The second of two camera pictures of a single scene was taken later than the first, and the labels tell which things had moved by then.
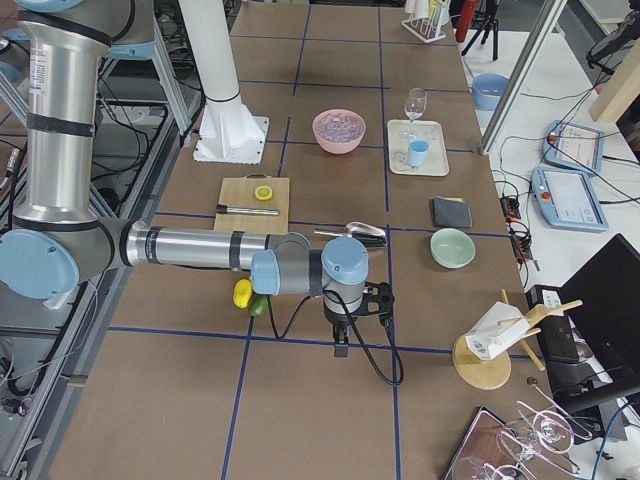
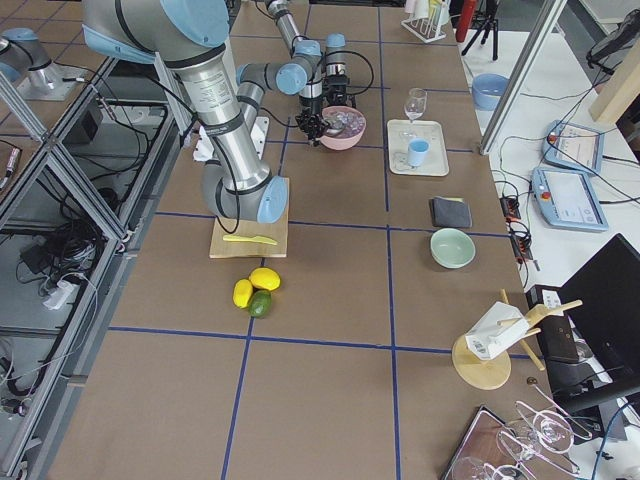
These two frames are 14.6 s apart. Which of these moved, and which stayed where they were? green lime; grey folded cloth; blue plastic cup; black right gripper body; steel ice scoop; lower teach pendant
Moved: black right gripper body; steel ice scoop
Stayed: grey folded cloth; blue plastic cup; lower teach pendant; green lime
